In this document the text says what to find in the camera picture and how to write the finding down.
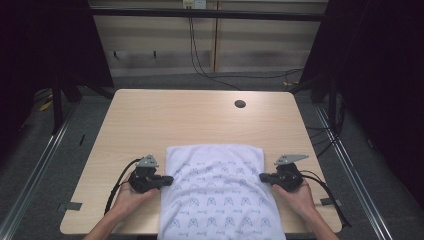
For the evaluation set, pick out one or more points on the round dark table grommet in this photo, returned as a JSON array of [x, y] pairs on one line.
[[240, 103]]

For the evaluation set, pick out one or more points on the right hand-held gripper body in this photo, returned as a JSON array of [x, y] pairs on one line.
[[288, 176]]

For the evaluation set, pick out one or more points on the black wall hook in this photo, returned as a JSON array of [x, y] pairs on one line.
[[154, 54], [115, 54]]

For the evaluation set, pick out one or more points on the black horizontal bar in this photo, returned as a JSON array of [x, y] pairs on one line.
[[206, 14]]

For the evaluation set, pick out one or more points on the small black floor object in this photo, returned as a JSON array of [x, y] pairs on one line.
[[82, 140]]

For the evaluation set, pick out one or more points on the person's right hand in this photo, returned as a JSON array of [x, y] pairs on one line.
[[298, 200]]

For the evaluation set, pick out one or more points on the grey tape piece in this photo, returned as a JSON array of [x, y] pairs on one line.
[[70, 206], [330, 201]]

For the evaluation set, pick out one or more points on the white towel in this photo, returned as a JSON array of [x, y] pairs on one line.
[[220, 193]]

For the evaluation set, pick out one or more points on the black metal stand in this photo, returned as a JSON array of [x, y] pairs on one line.
[[320, 90], [60, 100]]

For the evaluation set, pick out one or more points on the white wall socket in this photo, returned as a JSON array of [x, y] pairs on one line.
[[195, 4]]

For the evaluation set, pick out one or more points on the person's left hand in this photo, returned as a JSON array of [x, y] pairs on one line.
[[133, 200]]

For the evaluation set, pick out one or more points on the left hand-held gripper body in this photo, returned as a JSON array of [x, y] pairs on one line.
[[143, 178]]

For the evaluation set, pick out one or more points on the dark curtain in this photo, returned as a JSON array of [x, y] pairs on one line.
[[43, 50], [376, 83]]

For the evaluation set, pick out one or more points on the yellow object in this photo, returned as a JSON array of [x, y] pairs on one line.
[[45, 106]]

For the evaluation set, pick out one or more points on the metal floor rail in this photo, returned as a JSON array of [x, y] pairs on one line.
[[36, 166], [353, 173]]

